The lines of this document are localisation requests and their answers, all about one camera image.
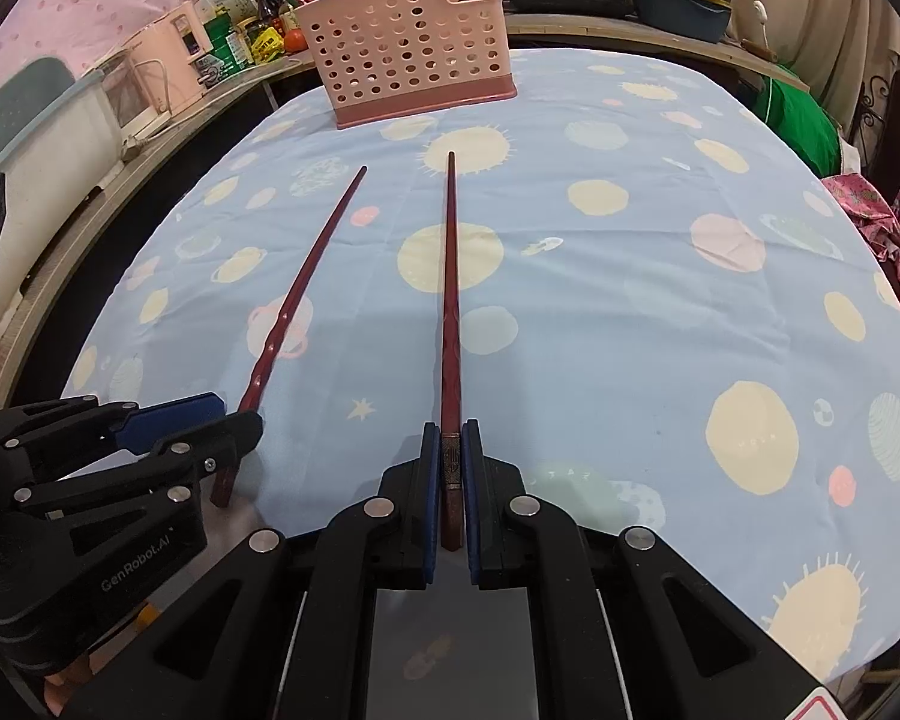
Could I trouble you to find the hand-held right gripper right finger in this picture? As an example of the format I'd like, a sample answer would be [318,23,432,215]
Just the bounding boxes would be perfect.
[461,418,826,720]

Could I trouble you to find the blue basin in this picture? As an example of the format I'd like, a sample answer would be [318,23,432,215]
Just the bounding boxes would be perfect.
[630,0,732,42]

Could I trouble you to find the blue planet-print tablecloth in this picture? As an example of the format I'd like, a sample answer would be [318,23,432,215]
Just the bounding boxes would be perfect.
[60,45,900,691]

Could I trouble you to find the pink kitchen appliance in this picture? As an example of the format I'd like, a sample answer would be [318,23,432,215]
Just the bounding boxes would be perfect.
[131,1,211,117]

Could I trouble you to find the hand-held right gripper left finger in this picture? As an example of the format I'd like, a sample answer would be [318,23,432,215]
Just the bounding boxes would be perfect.
[67,420,442,720]

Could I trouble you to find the yellow-label jar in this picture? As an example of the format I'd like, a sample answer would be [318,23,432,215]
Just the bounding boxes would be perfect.
[251,19,286,65]

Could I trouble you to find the pink perforated plastic basket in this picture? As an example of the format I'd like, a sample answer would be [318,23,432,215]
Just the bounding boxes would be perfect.
[294,0,517,128]

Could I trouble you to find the dark red chopstick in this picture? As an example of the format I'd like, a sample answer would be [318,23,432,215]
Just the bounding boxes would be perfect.
[210,165,368,509]
[439,151,467,552]

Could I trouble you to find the beige curtain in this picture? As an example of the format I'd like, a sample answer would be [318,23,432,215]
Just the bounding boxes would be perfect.
[709,0,900,136]

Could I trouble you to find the pink floral cloth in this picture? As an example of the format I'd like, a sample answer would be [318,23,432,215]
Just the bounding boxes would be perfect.
[821,172,900,323]

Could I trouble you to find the green cloth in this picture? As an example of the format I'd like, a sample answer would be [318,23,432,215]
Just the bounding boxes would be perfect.
[761,64,845,177]

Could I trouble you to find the white storage box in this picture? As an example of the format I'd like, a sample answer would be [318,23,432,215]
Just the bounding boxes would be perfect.
[0,64,132,346]

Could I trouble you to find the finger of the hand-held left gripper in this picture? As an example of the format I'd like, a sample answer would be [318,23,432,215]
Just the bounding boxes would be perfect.
[0,392,227,488]
[15,414,265,524]

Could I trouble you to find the dark sauce bottles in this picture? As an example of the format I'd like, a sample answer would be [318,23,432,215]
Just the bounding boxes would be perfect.
[240,0,301,25]

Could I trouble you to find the pink dotted curtain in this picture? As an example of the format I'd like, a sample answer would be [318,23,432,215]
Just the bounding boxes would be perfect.
[0,0,271,113]

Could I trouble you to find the white cord with switch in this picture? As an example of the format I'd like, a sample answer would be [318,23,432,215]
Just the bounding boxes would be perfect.
[742,0,777,61]

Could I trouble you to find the black cooktop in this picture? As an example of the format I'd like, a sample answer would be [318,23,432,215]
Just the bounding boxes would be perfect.
[506,0,631,17]

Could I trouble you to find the person's left hand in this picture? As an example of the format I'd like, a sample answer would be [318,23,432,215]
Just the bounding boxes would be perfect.
[41,600,155,704]

